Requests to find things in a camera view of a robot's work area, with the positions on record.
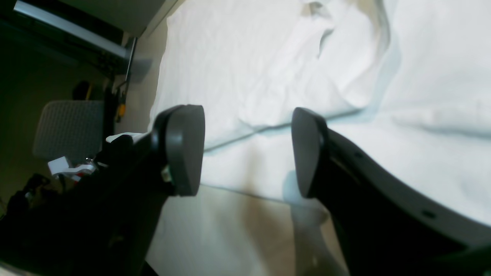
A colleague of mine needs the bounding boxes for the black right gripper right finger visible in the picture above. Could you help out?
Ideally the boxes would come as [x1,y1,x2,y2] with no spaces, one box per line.
[291,108,330,199]

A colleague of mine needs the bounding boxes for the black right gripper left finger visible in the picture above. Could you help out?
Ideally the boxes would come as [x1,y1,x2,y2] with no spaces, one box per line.
[152,105,205,196]

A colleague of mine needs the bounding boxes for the white T-shirt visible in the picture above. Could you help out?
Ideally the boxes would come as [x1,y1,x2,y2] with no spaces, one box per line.
[150,0,490,225]

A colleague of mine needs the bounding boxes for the grey chair right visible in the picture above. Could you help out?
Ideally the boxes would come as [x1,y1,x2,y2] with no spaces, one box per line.
[32,100,105,164]

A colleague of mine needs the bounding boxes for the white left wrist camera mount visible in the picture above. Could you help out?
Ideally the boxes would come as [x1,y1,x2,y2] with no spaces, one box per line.
[48,132,148,182]

